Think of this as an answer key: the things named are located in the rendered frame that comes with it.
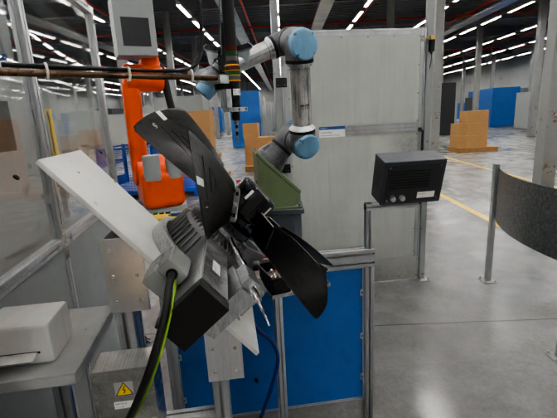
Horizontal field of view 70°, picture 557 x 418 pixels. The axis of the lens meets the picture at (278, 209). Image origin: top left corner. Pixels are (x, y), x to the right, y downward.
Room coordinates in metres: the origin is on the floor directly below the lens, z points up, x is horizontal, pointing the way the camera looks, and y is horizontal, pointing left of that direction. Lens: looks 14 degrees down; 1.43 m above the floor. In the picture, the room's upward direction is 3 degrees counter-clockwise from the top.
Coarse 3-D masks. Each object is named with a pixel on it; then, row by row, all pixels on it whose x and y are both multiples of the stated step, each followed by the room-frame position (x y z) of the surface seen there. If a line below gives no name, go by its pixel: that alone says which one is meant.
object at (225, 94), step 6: (222, 78) 1.13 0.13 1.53; (228, 78) 1.14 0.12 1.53; (216, 84) 1.14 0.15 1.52; (222, 84) 1.12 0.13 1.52; (228, 84) 1.13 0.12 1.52; (222, 90) 1.14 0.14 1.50; (228, 90) 1.14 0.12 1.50; (222, 96) 1.14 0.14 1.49; (228, 96) 1.13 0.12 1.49; (222, 102) 1.15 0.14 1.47; (228, 102) 1.13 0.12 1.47; (228, 108) 1.14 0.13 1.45; (234, 108) 1.13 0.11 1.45; (240, 108) 1.14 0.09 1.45; (246, 108) 1.15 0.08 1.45
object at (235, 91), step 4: (232, 84) 1.15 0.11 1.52; (236, 84) 1.15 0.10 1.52; (232, 88) 1.15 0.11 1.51; (236, 88) 1.15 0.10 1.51; (232, 92) 1.15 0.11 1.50; (236, 92) 1.15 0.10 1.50; (232, 96) 1.15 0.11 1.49; (236, 96) 1.15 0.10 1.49; (232, 100) 1.15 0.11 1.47; (236, 100) 1.15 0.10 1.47; (232, 104) 1.15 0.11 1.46; (236, 104) 1.15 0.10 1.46; (232, 112) 1.15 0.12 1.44; (236, 112) 1.15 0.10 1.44; (232, 116) 1.16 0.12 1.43; (236, 116) 1.15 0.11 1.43
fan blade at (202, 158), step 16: (192, 144) 0.80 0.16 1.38; (192, 160) 0.77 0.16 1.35; (208, 160) 0.84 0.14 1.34; (208, 176) 0.82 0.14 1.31; (224, 176) 0.91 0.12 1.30; (208, 192) 0.79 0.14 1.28; (224, 192) 0.88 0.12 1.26; (224, 208) 0.89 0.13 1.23; (208, 224) 0.76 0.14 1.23; (224, 224) 0.90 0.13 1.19
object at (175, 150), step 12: (144, 120) 1.05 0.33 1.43; (156, 120) 1.08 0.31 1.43; (168, 120) 1.11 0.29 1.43; (180, 120) 1.14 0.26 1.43; (192, 120) 1.18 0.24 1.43; (144, 132) 1.03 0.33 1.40; (156, 132) 1.05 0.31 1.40; (168, 132) 1.08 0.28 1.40; (180, 132) 1.10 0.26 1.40; (192, 132) 1.14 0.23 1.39; (156, 144) 1.03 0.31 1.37; (168, 144) 1.05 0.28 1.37; (180, 144) 1.07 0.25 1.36; (168, 156) 1.03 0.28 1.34; (180, 156) 1.05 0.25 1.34; (216, 156) 1.12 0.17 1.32; (180, 168) 1.04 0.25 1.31; (192, 168) 1.05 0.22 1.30
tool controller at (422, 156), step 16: (384, 160) 1.55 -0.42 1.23; (400, 160) 1.54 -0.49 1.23; (416, 160) 1.54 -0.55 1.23; (432, 160) 1.55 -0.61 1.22; (384, 176) 1.54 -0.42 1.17; (400, 176) 1.54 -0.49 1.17; (416, 176) 1.55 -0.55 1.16; (432, 176) 1.56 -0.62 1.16; (384, 192) 1.56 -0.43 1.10; (400, 192) 1.56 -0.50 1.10; (416, 192) 1.57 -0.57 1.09; (432, 192) 1.58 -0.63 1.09
